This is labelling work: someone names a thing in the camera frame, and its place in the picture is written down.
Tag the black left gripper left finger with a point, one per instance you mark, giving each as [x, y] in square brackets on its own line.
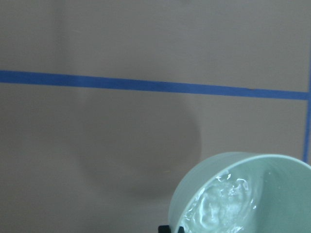
[164, 229]

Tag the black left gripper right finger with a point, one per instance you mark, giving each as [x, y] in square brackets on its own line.
[181, 230]

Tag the mint green bowl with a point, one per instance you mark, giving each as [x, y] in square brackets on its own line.
[240, 192]

